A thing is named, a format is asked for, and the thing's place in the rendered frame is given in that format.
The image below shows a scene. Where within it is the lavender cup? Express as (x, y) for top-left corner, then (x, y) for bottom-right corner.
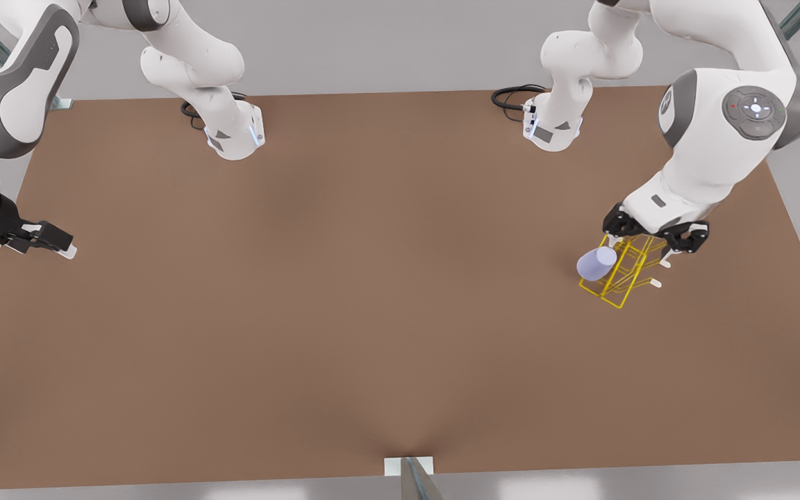
(576, 246), (618, 283)

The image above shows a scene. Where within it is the yellow wire cup holder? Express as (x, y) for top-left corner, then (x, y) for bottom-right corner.
(578, 235), (672, 310)

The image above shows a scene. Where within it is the black cable loop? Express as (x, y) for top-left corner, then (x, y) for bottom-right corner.
(181, 92), (249, 133)
(491, 84), (548, 123)

